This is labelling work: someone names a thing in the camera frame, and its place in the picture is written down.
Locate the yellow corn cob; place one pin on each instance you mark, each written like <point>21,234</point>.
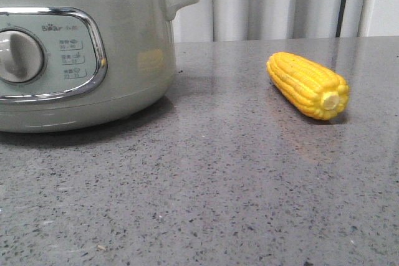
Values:
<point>312,88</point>

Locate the grey pot control knob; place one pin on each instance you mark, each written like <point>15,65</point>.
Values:
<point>22,58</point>

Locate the pale green electric pot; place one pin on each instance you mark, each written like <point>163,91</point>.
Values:
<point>103,60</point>

